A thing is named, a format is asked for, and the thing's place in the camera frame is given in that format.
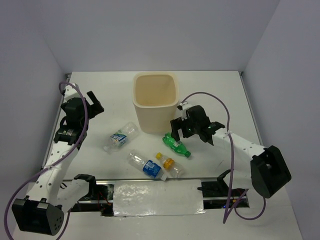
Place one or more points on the clear bottle green-blue label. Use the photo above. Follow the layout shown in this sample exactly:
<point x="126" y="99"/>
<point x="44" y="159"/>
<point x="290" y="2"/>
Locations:
<point x="121" y="137"/>

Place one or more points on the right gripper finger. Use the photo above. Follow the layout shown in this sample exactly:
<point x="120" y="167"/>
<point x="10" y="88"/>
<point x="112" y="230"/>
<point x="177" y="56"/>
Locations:
<point x="177" y="129"/>
<point x="207" y="137"/>

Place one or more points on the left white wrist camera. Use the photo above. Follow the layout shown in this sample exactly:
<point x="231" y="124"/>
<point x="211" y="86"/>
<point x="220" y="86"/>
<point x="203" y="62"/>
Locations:
<point x="69" y="92"/>

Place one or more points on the green plastic bottle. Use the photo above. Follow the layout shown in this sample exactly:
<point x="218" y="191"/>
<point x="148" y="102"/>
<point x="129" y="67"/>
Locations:
<point x="176" y="146"/>

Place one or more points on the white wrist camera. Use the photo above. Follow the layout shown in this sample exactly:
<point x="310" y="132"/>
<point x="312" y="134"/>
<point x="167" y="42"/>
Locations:
<point x="69" y="92"/>
<point x="183" y="107"/>

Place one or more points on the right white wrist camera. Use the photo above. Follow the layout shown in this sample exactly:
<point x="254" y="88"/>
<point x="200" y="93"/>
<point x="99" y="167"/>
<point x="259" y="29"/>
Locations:
<point x="183" y="107"/>

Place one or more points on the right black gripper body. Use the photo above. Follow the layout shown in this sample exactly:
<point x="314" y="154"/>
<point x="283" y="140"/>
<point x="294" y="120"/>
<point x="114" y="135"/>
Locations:
<point x="190" y="128"/>

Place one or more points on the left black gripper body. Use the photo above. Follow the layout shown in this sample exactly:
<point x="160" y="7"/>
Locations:
<point x="88" y="105"/>

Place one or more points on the right aluminium table rail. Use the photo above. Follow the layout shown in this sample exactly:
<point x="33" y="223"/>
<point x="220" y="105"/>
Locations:
<point x="250" y="107"/>

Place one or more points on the silver foil tape sheet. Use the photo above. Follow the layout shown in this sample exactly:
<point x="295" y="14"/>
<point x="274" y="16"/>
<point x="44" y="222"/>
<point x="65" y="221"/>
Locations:
<point x="157" y="198"/>

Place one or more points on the clear bottle blue label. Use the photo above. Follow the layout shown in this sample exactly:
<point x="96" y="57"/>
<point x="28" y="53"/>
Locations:
<point x="146" y="166"/>

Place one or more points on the clear bottle yellow cap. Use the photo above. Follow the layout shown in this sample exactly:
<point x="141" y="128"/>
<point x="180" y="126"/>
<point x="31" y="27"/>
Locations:
<point x="172" y="167"/>

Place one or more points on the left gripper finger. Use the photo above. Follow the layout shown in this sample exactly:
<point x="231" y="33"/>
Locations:
<point x="94" y="110"/>
<point x="93" y="98"/>

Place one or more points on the cream plastic waste bin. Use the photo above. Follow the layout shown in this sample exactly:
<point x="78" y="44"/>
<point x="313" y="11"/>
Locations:
<point x="155" y="96"/>

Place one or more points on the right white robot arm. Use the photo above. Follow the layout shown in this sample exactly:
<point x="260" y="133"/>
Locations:
<point x="268" y="169"/>

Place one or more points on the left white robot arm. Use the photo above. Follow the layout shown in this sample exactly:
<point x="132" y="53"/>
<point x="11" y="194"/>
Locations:
<point x="43" y="209"/>

